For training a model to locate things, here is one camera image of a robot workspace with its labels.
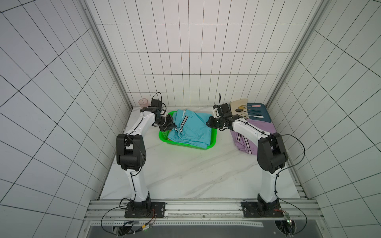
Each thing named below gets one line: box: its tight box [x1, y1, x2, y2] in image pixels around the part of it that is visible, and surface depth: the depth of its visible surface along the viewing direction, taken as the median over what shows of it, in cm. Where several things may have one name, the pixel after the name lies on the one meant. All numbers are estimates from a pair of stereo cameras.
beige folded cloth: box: [230, 98, 250, 119], surface depth 120 cm
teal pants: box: [167, 109, 213, 149], surface depth 93 cm
